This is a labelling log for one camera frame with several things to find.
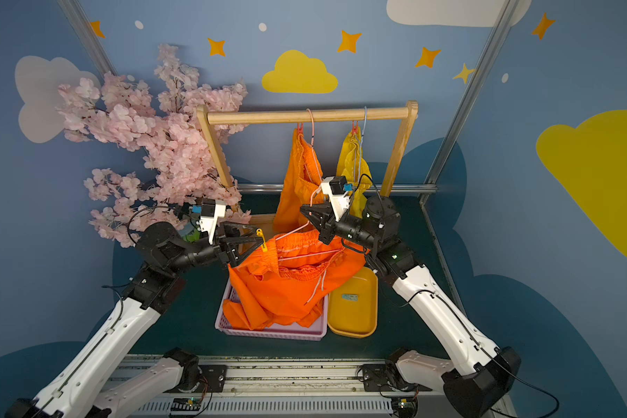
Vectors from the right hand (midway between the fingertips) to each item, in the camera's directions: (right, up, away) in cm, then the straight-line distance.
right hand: (308, 206), depth 61 cm
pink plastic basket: (+1, -40, +22) cm, 46 cm away
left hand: (-11, -6, -2) cm, 13 cm away
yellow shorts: (+15, +15, +26) cm, 33 cm away
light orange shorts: (-3, +8, +21) cm, 22 cm away
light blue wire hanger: (+18, +25, +32) cm, 44 cm away
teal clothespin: (+14, -30, +29) cm, 44 cm away
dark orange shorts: (-5, -20, +9) cm, 23 cm away
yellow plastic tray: (+15, -34, +27) cm, 46 cm away
